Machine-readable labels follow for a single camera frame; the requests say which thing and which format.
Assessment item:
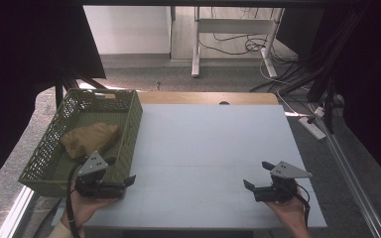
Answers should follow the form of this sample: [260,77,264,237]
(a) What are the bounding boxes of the black metal stand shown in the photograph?
[277,0,371,135]
[54,59,108,110]

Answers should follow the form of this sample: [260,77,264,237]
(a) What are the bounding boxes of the white table mat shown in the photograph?
[51,103,327,230]

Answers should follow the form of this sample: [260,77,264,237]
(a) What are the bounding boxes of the white power strip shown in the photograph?
[298,116,326,142]

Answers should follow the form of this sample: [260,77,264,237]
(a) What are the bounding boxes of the person's left hand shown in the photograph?
[61,189,118,232]

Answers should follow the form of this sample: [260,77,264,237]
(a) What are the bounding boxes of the black floor cables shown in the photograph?
[197,6,301,67]

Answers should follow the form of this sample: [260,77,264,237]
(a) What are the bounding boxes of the aluminium rail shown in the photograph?
[307,102,381,238]

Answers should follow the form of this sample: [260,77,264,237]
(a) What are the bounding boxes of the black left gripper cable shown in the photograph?
[64,162,84,238]

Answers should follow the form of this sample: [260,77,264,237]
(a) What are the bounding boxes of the wooden table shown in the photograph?
[137,91,280,106]

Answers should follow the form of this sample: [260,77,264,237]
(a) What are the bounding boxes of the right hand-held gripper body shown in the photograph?
[253,161,313,203]

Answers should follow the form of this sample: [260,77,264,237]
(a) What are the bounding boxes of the tan cloth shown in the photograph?
[60,122,120,160]

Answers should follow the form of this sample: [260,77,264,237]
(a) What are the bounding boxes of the black curtain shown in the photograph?
[0,0,107,196]
[311,0,381,182]

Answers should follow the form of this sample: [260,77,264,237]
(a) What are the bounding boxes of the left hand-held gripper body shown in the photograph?
[74,151,127,200]

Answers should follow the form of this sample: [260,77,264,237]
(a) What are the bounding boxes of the green plastic lattice basket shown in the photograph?
[18,87,144,198]

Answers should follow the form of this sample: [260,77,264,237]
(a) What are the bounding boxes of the person's right hand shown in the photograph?
[265,187,307,229]

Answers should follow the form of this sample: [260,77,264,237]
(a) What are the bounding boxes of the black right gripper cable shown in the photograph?
[294,183,312,229]

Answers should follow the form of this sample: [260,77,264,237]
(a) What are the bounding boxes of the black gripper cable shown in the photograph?
[64,162,84,238]
[294,183,312,229]

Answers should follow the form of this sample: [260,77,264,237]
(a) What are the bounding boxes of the white desk frame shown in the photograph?
[191,6,286,79]

